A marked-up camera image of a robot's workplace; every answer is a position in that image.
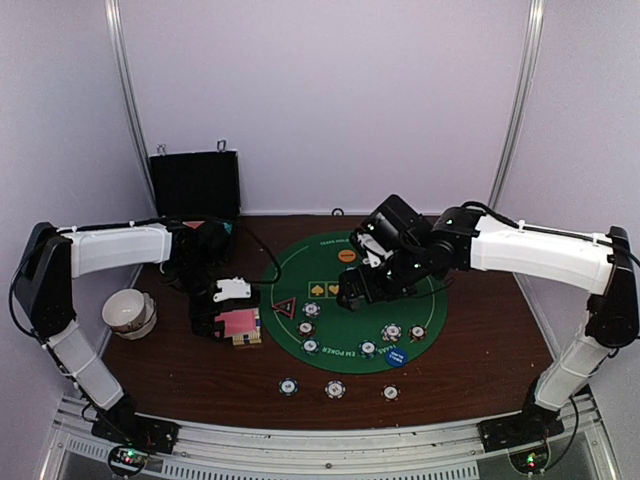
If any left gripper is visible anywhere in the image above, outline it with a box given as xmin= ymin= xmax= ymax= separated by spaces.
xmin=170 ymin=259 xmax=225 ymax=342

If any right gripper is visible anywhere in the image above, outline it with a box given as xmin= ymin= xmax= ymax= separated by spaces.
xmin=338 ymin=244 xmax=430 ymax=311

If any red-backed card deck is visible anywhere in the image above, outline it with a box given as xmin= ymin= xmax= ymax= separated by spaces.
xmin=215 ymin=308 xmax=260 ymax=338

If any orange dealer button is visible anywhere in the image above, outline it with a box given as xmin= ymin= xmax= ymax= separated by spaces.
xmin=338 ymin=249 xmax=357 ymax=263

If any green chip mat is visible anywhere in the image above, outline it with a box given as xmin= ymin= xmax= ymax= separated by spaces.
xmin=358 ymin=340 xmax=377 ymax=359
xmin=301 ymin=338 xmax=321 ymax=355

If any blue small blind button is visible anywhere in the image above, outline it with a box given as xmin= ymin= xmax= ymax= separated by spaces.
xmin=385 ymin=347 xmax=409 ymax=368

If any green chip stack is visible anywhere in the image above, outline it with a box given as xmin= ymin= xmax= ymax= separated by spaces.
xmin=278 ymin=378 xmax=299 ymax=396

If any red black chip stack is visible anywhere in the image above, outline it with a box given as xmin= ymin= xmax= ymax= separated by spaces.
xmin=381 ymin=384 xmax=401 ymax=402

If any blue white chip stack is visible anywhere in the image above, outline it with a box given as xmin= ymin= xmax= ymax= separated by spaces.
xmin=324 ymin=380 xmax=346 ymax=399

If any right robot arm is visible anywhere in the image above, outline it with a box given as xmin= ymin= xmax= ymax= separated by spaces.
xmin=337 ymin=194 xmax=639 ymax=442

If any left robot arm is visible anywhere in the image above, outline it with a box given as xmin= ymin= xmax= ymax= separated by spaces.
xmin=8 ymin=216 xmax=258 ymax=444

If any scalloped white bowl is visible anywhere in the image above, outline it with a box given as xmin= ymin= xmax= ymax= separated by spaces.
xmin=111 ymin=292 xmax=157 ymax=341

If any gold card box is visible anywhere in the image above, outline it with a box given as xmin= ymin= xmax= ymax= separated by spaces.
xmin=232 ymin=308 xmax=262 ymax=347

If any white ceramic bowl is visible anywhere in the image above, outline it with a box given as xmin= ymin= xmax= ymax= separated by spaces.
xmin=101 ymin=289 xmax=145 ymax=328

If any card deck in case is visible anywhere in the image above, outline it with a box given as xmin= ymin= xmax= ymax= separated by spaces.
xmin=183 ymin=220 xmax=203 ymax=230

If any triangular all-in marker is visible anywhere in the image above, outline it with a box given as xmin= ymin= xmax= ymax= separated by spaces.
xmin=272 ymin=297 xmax=297 ymax=319

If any round green poker mat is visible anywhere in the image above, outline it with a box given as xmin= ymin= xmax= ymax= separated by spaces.
xmin=257 ymin=230 xmax=449 ymax=375

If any black poker case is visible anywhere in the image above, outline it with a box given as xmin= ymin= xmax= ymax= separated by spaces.
xmin=150 ymin=150 xmax=241 ymax=265

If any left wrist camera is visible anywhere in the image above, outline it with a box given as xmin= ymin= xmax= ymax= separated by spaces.
xmin=212 ymin=277 xmax=260 ymax=303

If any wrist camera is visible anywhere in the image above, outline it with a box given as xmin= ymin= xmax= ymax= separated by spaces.
xmin=349 ymin=194 xmax=433 ymax=268
xmin=212 ymin=277 xmax=260 ymax=303

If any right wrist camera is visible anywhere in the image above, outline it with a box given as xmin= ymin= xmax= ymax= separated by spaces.
xmin=349 ymin=194 xmax=433 ymax=268

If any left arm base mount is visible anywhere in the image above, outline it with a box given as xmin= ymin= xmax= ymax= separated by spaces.
xmin=91 ymin=415 xmax=180 ymax=454

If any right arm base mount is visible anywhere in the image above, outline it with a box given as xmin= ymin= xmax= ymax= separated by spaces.
xmin=477 ymin=414 xmax=565 ymax=453

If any aluminium front rail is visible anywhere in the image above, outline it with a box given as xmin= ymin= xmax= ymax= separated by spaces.
xmin=35 ymin=394 xmax=623 ymax=479

